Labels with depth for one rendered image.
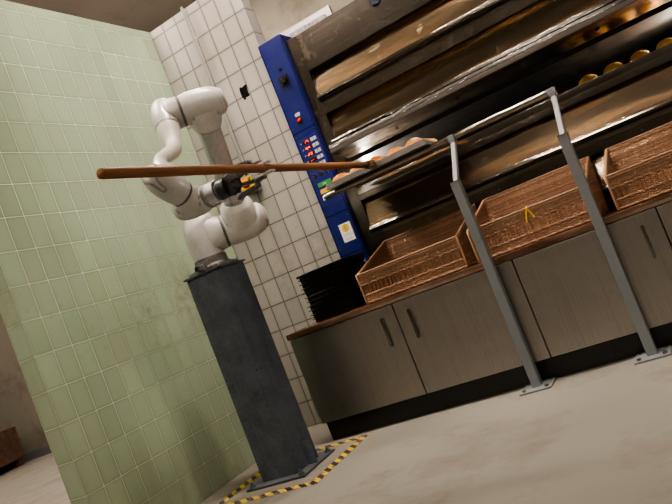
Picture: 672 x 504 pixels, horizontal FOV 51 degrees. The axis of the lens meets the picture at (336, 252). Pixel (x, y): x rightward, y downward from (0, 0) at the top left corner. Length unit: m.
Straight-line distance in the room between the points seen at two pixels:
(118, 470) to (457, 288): 1.67
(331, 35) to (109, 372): 2.10
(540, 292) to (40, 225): 2.20
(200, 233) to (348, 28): 1.43
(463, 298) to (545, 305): 0.36
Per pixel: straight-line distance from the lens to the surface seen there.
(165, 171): 2.06
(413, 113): 3.68
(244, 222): 3.31
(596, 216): 3.02
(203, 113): 3.08
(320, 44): 4.07
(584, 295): 3.12
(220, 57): 4.41
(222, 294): 3.26
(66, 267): 3.42
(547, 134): 3.65
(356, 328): 3.44
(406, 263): 3.34
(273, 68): 4.17
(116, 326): 3.49
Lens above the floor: 0.71
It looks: 3 degrees up
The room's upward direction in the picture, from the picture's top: 22 degrees counter-clockwise
